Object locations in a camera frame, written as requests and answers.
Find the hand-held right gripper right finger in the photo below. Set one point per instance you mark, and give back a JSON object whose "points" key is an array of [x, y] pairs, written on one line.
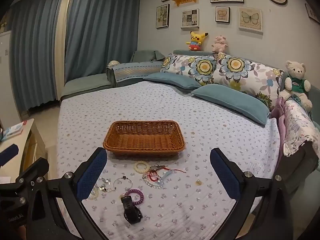
{"points": [[225, 175]]}

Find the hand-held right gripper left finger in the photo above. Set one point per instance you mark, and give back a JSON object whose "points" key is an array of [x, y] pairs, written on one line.
{"points": [[91, 177]]}

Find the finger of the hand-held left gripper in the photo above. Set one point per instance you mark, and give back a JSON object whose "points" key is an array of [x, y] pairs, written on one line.
{"points": [[8, 153], [32, 170]]}

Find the thin bangle with dark bead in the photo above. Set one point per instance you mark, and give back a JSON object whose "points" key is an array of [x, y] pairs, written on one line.
{"points": [[123, 178]]}

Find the clear plastic hair clip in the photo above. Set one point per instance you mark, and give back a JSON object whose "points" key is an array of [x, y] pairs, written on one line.
{"points": [[167, 173]]}

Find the brown wicker basket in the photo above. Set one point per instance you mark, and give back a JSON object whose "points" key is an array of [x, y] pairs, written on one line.
{"points": [[143, 137]]}

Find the silver metal clip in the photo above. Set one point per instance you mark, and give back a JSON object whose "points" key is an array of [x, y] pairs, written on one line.
{"points": [[157, 167]]}

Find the light blue packet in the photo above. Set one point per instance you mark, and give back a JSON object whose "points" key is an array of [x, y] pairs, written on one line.
{"points": [[13, 130]]}

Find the beige side table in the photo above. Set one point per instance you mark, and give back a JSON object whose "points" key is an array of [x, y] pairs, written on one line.
{"points": [[26, 136]]}

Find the white paper sheet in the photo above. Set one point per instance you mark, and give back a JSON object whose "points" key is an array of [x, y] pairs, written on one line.
{"points": [[5, 180]]}

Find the black wristwatch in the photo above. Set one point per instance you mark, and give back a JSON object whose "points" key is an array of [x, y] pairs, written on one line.
{"points": [[130, 212]]}

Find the white cabinet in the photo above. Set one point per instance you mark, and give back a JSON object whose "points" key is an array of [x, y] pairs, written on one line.
{"points": [[5, 80]]}

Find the purple cloth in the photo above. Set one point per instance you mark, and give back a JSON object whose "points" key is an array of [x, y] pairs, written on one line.
{"points": [[277, 120]]}

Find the floral quilt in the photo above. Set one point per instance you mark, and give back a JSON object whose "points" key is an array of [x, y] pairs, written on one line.
{"points": [[300, 127]]}

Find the teal chaise seat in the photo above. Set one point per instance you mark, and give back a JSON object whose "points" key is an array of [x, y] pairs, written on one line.
{"points": [[85, 86]]}

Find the lilac floral bed blanket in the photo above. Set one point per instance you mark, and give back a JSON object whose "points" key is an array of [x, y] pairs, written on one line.
{"points": [[150, 105]]}

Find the large floral pillow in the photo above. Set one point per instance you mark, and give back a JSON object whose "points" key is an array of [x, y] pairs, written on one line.
{"points": [[250, 72]]}

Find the narrow blue curtain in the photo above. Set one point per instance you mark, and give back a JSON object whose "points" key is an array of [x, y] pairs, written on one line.
{"points": [[32, 50]]}

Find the small teal pillow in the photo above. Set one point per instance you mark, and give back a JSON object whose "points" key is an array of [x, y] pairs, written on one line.
{"points": [[172, 80]]}

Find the teal striped cushion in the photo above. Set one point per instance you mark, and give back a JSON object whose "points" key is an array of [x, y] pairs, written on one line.
{"points": [[135, 72]]}

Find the small floral pillow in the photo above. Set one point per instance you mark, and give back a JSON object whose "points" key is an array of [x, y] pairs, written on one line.
{"points": [[190, 66]]}

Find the white teddy bear green shirt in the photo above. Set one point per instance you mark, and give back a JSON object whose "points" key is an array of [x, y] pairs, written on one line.
{"points": [[296, 82]]}

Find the cream curtain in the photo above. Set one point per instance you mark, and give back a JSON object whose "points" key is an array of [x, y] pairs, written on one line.
{"points": [[61, 42]]}

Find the pink pig plush toy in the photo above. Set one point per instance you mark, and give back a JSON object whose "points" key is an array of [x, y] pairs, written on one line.
{"points": [[220, 44]]}

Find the teal folded cloth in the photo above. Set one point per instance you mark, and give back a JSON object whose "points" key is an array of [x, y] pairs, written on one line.
{"points": [[146, 55]]}

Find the yellow mouse plush toy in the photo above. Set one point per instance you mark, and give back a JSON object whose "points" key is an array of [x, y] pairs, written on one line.
{"points": [[196, 41]]}

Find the wide blue curtain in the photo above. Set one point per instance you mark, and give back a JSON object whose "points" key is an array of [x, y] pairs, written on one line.
{"points": [[102, 30]]}

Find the collage canvas print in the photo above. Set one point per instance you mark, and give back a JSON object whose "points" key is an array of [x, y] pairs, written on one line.
{"points": [[190, 18]]}

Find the butterfly picture frame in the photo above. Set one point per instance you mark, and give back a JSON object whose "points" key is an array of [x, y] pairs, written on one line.
{"points": [[250, 19]]}

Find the crown picture frame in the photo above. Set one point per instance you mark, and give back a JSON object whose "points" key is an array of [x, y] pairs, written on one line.
{"points": [[222, 14]]}

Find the tall black picture frame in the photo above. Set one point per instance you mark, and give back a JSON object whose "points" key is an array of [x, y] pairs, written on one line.
{"points": [[162, 16]]}

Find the yellow wall shelf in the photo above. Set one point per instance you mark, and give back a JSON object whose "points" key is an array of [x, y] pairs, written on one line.
{"points": [[185, 0]]}

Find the wall picture frame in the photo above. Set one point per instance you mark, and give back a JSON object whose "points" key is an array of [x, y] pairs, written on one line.
{"points": [[312, 13]]}

